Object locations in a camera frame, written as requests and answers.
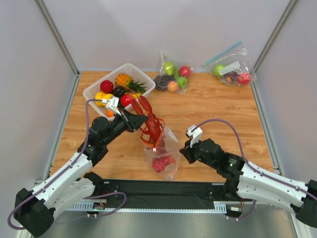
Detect fake pineapple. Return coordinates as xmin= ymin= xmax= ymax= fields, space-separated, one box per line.
xmin=115 ymin=73 xmax=146 ymax=94

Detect fake red bell pepper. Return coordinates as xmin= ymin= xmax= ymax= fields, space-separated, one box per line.
xmin=152 ymin=156 xmax=170 ymax=173

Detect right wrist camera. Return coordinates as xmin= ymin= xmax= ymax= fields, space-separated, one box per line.
xmin=186 ymin=125 xmax=203 ymax=148

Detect red apple in bag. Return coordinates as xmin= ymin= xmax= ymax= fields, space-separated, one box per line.
xmin=178 ymin=65 xmax=192 ymax=78

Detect green apple blue bag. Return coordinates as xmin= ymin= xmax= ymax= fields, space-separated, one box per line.
xmin=213 ymin=64 xmax=226 ymax=76

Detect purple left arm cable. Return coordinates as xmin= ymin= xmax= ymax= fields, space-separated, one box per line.
xmin=7 ymin=98 xmax=104 ymax=230

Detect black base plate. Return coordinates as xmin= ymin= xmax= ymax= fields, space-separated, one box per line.
xmin=84 ymin=172 xmax=241 ymax=208

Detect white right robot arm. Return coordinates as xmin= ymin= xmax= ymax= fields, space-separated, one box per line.
xmin=180 ymin=139 xmax=317 ymax=228

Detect peach in bag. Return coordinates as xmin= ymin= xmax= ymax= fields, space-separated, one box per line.
xmin=167 ymin=81 xmax=179 ymax=93

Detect red apple blue bag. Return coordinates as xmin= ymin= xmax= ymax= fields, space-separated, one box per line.
xmin=238 ymin=72 xmax=252 ymax=85

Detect white plastic basket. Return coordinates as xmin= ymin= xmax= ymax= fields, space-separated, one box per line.
xmin=83 ymin=62 xmax=156 ymax=122

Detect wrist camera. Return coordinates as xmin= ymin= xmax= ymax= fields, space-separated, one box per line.
xmin=101 ymin=96 xmax=121 ymax=115
xmin=186 ymin=125 xmax=203 ymax=148

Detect dark purple plum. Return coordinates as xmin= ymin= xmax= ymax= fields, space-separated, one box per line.
xmin=113 ymin=86 xmax=126 ymax=98

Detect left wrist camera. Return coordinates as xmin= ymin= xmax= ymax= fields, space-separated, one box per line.
xmin=101 ymin=96 xmax=121 ymax=115

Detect purple grapes in bag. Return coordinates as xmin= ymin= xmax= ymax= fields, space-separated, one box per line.
xmin=153 ymin=74 xmax=175 ymax=91

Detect red fake lobster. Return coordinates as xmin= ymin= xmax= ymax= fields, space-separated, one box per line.
xmin=131 ymin=95 xmax=165 ymax=148

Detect yellow bell pepper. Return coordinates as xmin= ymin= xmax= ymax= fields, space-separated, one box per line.
xmin=95 ymin=92 xmax=106 ymax=107

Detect yellow banana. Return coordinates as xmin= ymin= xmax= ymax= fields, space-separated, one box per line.
xmin=132 ymin=93 xmax=142 ymax=99

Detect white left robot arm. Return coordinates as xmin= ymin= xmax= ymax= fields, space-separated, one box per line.
xmin=7 ymin=109 xmax=148 ymax=238

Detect white slotted cable duct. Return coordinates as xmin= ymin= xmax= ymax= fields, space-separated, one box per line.
xmin=66 ymin=201 xmax=242 ymax=214

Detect dark plum blue bag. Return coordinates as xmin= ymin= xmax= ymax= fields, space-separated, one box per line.
xmin=224 ymin=71 xmax=239 ymax=83

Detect orange fruit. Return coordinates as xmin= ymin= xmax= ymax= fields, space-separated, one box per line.
xmin=106 ymin=110 xmax=114 ymax=118

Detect orange zip top bag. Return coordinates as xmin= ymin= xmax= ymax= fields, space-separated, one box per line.
xmin=144 ymin=125 xmax=180 ymax=181

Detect blue zip top bag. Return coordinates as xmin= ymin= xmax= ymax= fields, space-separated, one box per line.
xmin=202 ymin=41 xmax=257 ymax=86

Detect clear bag of fruit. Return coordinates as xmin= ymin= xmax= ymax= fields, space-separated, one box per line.
xmin=153 ymin=51 xmax=194 ymax=94

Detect yellow lemon fruit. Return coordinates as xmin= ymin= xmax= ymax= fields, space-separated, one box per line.
xmin=103 ymin=94 xmax=114 ymax=100

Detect green apple in bag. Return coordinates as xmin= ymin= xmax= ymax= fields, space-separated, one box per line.
xmin=176 ymin=76 xmax=188 ymax=88

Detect red apple back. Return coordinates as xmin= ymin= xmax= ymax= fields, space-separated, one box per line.
xmin=100 ymin=80 xmax=114 ymax=94

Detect green pear in bag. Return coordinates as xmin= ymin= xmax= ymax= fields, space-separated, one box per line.
xmin=163 ymin=61 xmax=175 ymax=75

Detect red apple front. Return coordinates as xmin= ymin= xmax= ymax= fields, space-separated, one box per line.
xmin=120 ymin=94 xmax=135 ymax=108

